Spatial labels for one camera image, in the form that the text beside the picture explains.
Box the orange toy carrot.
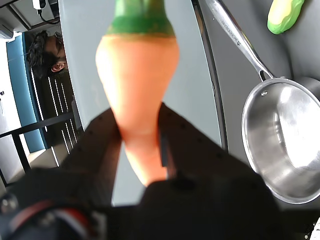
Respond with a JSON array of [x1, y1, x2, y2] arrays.
[[94, 0, 181, 187]]

